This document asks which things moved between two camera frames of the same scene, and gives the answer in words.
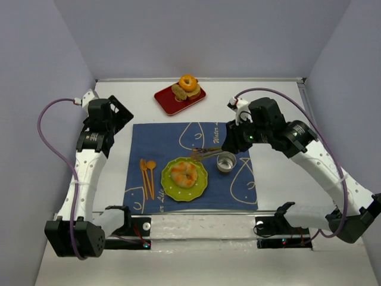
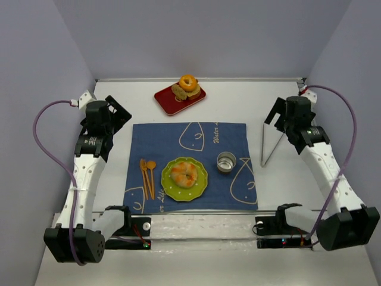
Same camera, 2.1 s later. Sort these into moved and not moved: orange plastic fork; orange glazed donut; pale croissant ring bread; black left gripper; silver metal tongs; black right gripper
Moved: silver metal tongs; black right gripper
Not moved: orange plastic fork; pale croissant ring bread; black left gripper; orange glazed donut
